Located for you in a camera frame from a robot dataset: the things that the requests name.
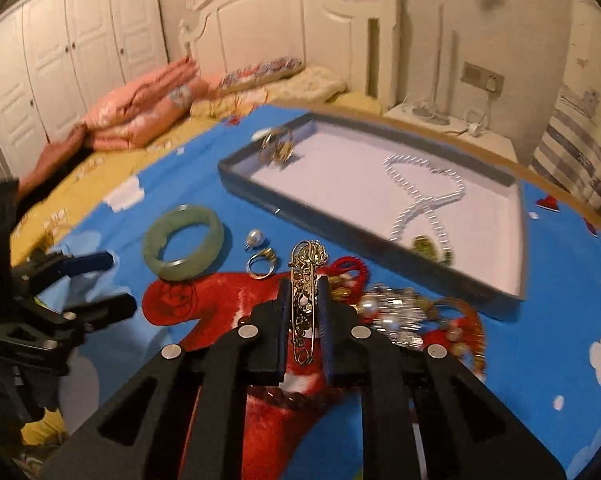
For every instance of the amber gold bangle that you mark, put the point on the amber gold bangle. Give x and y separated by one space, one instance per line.
456 326

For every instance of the white bed headboard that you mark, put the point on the white bed headboard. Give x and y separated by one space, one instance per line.
358 41

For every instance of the shallow grey jewelry tray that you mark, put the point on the shallow grey jewelry tray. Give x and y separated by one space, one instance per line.
417 205

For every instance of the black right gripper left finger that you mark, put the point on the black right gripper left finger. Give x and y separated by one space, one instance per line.
267 363

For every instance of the gold brooch pin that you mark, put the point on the gold brooch pin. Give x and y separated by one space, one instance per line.
307 257

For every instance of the patterned curtain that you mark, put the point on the patterned curtain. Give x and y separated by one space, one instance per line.
569 152

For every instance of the white desk lamp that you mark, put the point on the white desk lamp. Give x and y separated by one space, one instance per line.
427 110

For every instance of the silver pearl brooch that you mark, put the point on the silver pearl brooch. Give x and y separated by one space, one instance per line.
396 313

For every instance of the dark red cloth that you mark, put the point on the dark red cloth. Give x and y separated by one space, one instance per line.
53 157

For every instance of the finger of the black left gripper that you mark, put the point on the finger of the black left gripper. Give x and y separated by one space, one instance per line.
39 271
74 323

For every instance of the white nightstand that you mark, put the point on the white nightstand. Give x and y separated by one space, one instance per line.
468 133

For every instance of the green jade bangle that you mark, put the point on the green jade bangle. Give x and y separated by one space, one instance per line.
183 243

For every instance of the pink folded quilt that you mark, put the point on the pink folded quilt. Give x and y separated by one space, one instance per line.
134 115

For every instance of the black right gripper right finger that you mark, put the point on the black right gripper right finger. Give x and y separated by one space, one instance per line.
339 352

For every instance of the blue cartoon play mat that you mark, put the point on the blue cartoon play mat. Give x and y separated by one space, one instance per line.
166 394

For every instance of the wall power outlet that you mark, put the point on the wall power outlet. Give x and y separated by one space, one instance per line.
482 79

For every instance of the white wardrobe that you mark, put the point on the white wardrobe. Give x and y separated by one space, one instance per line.
58 57

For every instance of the yellow blanket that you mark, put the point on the yellow blanket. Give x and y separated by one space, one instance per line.
313 84

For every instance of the patterned pillow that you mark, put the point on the patterned pillow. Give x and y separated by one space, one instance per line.
258 74

